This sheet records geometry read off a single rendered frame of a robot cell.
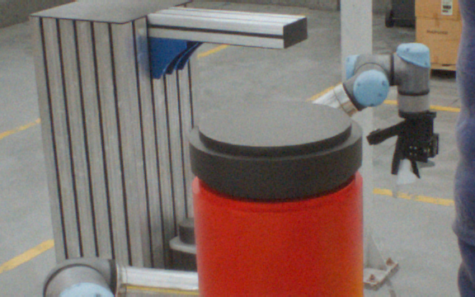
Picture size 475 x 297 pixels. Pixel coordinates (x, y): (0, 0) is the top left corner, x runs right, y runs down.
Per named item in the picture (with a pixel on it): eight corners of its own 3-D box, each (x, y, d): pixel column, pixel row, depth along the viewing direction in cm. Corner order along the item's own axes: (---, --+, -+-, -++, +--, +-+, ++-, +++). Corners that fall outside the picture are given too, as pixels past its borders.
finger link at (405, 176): (409, 197, 240) (418, 159, 242) (385, 193, 243) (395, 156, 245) (413, 201, 243) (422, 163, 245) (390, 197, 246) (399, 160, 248)
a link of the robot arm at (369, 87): (189, 176, 236) (372, 60, 222) (195, 161, 246) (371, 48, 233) (218, 217, 238) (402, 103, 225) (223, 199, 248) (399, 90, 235)
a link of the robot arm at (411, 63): (392, 42, 243) (430, 41, 242) (392, 87, 247) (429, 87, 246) (394, 49, 236) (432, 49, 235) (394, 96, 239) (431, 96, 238)
